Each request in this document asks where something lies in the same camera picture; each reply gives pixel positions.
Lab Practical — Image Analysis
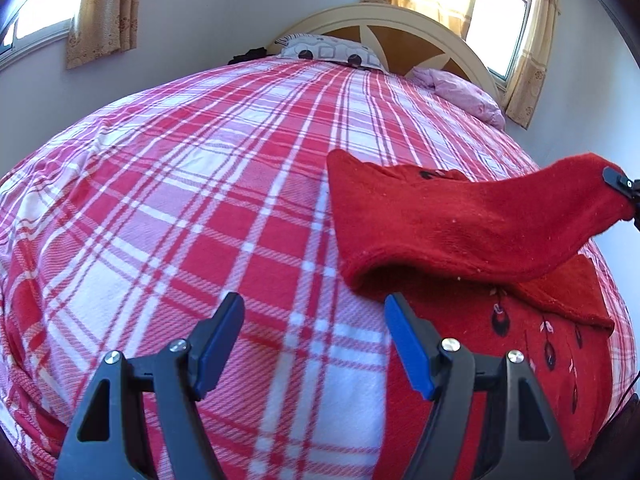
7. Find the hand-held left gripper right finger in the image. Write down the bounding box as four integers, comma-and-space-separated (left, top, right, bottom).
384, 292, 576, 480

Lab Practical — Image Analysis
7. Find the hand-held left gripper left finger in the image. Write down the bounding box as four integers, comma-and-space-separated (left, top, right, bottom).
55, 292, 246, 480

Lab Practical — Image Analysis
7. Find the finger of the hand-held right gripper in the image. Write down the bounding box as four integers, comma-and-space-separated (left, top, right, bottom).
602, 166, 640, 233

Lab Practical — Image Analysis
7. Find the red printed sweater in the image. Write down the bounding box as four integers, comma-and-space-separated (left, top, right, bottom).
326, 149, 633, 473

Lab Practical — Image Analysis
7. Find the red plaid bed sheet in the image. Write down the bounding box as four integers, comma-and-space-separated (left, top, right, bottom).
0, 55, 633, 480

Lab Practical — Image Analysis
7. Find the pink pillow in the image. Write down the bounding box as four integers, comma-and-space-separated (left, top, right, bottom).
405, 66, 507, 131

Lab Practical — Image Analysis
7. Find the window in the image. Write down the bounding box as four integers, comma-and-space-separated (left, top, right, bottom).
0, 0, 93, 59
465, 0, 534, 84

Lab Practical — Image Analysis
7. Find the cream wooden headboard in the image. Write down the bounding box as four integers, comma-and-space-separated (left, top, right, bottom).
267, 2, 502, 106

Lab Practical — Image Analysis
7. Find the dark cloth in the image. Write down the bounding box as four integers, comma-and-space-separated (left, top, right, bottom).
227, 47, 269, 65

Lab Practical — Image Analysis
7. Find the grey patterned pillow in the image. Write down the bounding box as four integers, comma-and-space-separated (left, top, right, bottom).
272, 33, 389, 72

